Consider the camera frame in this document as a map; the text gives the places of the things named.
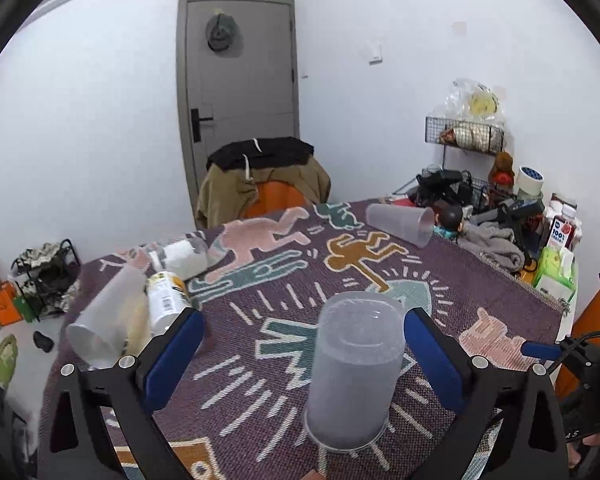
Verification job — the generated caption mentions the translucent cup lying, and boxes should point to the translucent cup lying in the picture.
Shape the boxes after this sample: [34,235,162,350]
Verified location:
[365,204,434,248]
[66,266,148,368]

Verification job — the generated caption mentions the brown plush toy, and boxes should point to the brown plush toy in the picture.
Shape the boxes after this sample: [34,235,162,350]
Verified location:
[488,152,515,190]

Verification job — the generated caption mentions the white tape roll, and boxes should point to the white tape roll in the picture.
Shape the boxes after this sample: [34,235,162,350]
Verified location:
[517,166,544,196]

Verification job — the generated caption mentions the grey door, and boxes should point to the grey door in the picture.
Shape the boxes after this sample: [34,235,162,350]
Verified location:
[176,0,299,198]

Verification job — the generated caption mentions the black device pile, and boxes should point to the black device pile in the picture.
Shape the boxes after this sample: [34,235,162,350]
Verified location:
[416,169,474,206]

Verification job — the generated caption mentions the red white juice carton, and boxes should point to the red white juice carton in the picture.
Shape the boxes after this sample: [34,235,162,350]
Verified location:
[546,216,576,252]

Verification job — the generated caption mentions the translucent plastic cup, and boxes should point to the translucent plastic cup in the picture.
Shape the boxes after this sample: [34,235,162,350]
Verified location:
[303,292,405,453]

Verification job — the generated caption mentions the translucent cup lying left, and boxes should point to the translucent cup lying left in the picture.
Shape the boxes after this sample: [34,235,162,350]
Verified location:
[66,266,148,368]

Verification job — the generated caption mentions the clear white plastic bottle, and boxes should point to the clear white plastic bottle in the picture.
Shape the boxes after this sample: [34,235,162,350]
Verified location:
[149,237,209,281]

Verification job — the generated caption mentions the black door handle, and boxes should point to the black door handle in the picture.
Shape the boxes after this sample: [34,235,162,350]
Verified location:
[190,108,214,144]

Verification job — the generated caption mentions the black shoe rack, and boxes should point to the black shoe rack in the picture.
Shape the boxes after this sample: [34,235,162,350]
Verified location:
[10,238,82,321]

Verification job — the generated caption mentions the grey crumpled cloth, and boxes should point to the grey crumpled cloth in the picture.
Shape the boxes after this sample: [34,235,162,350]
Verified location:
[457,222,524,273]

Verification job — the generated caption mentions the translucent cup lying far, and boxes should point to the translucent cup lying far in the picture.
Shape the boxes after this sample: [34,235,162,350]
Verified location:
[365,204,434,248]

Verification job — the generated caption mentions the purple patterned tablecloth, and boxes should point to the purple patterned tablecloth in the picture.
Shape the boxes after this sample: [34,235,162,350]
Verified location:
[36,198,571,480]

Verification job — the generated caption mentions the white wall switch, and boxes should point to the white wall switch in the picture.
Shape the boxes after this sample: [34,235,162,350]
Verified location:
[364,40,382,65]

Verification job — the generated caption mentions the green tissue pack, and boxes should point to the green tissue pack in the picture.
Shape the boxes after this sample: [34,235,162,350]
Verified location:
[532,246,577,302]

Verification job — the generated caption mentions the black round-head figurine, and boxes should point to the black round-head figurine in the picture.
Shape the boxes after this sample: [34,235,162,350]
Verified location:
[434,205,464,240]

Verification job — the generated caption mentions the orange chair right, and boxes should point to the orange chair right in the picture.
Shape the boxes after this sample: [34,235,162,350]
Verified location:
[554,288,600,401]

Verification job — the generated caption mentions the orange chair with jackets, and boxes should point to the orange chair with jackets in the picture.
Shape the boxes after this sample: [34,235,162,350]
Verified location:
[195,136,332,228]

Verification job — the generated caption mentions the black wire wall basket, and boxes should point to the black wire wall basket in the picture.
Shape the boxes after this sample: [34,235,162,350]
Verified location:
[425,116,505,155]

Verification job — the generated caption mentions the grey cap on door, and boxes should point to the grey cap on door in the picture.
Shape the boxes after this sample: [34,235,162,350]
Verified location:
[204,12,242,55]

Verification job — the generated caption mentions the clear plastic bag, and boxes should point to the clear plastic bag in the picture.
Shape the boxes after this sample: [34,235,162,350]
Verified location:
[443,78,505,125]

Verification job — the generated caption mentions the orange box on floor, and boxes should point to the orange box on floor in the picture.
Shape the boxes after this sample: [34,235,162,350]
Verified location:
[0,282,22,326]

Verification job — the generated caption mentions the white yellow labelled bottle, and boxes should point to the white yellow labelled bottle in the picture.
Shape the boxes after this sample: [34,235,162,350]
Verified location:
[146,271,190,336]

